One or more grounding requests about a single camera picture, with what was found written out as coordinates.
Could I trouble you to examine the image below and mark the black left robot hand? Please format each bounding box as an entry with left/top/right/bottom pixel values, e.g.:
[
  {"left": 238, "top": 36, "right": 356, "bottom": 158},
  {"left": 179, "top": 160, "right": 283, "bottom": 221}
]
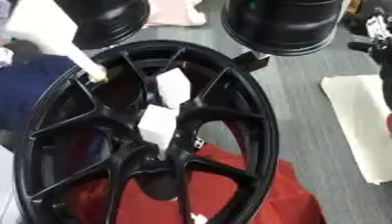
[{"left": 99, "top": 65, "right": 155, "bottom": 109}]

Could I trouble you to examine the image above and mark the black wheel stand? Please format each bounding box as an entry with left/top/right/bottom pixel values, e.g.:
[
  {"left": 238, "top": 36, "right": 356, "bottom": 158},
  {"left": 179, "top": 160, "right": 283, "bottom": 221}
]
[{"left": 231, "top": 51, "right": 273, "bottom": 74}]

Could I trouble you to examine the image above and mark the blue cloth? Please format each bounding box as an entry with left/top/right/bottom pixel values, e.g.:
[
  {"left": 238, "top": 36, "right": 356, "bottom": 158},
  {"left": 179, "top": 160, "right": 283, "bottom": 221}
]
[{"left": 0, "top": 55, "right": 79, "bottom": 132}]

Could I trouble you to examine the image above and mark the white sheet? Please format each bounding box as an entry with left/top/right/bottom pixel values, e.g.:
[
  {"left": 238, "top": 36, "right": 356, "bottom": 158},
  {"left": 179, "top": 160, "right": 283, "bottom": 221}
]
[{"left": 318, "top": 73, "right": 392, "bottom": 186}]

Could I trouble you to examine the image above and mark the pink cloth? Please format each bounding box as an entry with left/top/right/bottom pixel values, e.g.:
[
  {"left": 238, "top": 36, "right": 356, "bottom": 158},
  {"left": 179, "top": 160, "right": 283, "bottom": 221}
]
[{"left": 145, "top": 0, "right": 208, "bottom": 27}]

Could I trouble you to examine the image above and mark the black and white bag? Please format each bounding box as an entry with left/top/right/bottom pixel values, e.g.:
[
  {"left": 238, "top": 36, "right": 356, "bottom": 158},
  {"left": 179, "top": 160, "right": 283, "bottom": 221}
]
[{"left": 341, "top": 7, "right": 392, "bottom": 65}]

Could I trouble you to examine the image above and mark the black spoked wheel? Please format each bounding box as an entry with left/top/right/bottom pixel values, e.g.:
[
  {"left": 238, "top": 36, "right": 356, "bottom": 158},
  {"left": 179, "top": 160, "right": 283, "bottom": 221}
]
[{"left": 12, "top": 38, "right": 282, "bottom": 224}]

